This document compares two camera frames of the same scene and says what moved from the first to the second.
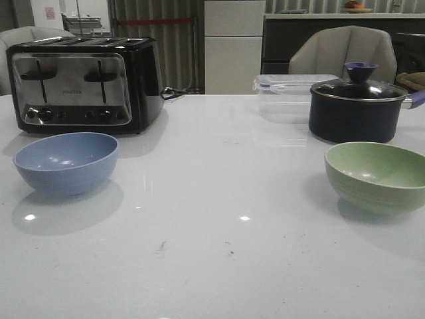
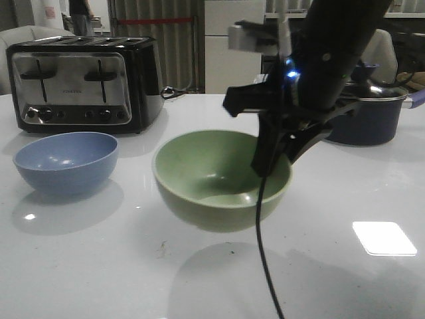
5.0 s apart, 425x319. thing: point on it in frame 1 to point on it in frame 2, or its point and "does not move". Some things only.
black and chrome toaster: [77, 85] does not move
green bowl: [376, 177] to [206, 179]
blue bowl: [67, 163] does not move
